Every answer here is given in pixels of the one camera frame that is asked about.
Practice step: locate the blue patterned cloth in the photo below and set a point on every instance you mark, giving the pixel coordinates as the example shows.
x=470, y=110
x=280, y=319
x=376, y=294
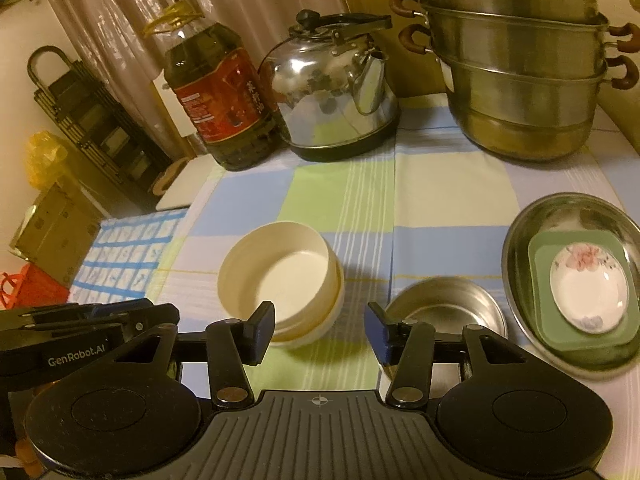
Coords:
x=120, y=255

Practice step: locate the green square plate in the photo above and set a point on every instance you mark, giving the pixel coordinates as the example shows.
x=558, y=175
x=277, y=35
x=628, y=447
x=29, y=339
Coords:
x=542, y=305

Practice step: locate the black folding step ladder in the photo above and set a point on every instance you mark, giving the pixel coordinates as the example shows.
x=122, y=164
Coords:
x=95, y=125

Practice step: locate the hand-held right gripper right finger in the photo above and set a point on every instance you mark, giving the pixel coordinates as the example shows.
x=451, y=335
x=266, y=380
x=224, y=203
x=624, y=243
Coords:
x=375, y=331

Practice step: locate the beige curtain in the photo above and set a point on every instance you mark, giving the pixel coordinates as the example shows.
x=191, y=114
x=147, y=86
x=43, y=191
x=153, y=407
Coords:
x=125, y=5

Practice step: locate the checkered tablecloth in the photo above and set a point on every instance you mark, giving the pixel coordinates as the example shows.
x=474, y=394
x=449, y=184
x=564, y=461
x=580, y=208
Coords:
x=340, y=200

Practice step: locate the red basket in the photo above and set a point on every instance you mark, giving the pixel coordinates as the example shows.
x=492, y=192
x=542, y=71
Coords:
x=30, y=287

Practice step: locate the cooking oil bottle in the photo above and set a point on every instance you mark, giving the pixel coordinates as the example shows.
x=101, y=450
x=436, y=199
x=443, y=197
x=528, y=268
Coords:
x=220, y=100

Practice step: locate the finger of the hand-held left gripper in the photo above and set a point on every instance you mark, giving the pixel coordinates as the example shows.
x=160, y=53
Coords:
x=150, y=316
x=100, y=309

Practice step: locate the stainless steel bowl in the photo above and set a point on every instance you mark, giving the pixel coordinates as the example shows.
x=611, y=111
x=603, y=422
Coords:
x=450, y=305

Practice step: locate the large shallow steel plate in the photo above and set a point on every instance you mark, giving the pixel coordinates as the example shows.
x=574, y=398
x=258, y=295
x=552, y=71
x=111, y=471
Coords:
x=517, y=265

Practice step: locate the small floral dish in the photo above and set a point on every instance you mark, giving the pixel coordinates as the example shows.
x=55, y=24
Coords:
x=585, y=290

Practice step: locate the yellow plastic bag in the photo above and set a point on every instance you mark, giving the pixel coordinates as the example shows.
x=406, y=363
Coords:
x=45, y=160

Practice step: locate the stainless steel steamer pot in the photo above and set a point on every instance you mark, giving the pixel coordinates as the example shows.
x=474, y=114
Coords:
x=525, y=85

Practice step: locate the cardboard box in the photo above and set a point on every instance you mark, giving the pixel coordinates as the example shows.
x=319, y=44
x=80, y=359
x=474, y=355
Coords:
x=55, y=230

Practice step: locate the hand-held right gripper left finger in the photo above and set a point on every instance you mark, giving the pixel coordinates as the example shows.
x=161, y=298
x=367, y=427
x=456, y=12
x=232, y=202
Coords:
x=263, y=331

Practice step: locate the cream straight-sided bowl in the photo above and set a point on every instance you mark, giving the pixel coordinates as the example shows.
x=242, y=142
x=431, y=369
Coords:
x=285, y=275

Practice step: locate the stainless steel kettle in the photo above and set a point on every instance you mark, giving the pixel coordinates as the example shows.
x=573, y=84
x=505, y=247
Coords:
x=325, y=95

